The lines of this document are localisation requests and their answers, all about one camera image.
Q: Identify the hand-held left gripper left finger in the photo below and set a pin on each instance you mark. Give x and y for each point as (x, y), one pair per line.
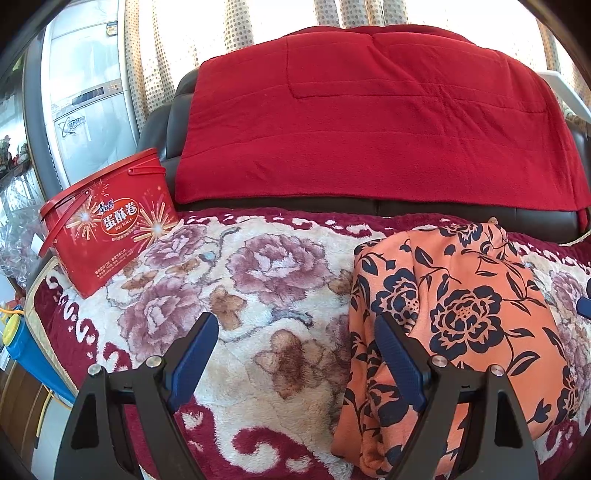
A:
(194, 355)

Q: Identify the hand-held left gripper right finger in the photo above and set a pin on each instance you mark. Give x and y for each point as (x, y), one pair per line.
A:
(401, 364)

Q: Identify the red fleece blanket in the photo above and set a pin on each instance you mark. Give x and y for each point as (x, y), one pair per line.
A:
(369, 120)

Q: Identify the dotted beige curtain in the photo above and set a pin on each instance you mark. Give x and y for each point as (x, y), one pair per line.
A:
(157, 55)

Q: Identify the black leather sofa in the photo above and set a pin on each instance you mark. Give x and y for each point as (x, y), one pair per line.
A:
(157, 134)

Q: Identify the floral plush blanket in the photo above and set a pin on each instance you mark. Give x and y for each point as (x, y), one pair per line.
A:
(258, 295)

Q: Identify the orange floral garment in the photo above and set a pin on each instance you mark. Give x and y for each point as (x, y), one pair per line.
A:
(471, 286)

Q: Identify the silver refrigerator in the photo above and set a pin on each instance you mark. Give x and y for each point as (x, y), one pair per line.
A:
(87, 92)

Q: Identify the clear plastic bags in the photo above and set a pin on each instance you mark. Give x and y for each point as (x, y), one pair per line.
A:
(21, 230)

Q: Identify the blue container with yellow lid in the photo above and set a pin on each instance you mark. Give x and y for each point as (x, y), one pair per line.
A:
(32, 355)

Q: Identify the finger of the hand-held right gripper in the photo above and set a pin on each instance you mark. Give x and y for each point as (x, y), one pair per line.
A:
(585, 308)

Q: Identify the wooden cabinet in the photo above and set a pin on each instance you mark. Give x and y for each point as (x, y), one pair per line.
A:
(18, 406)

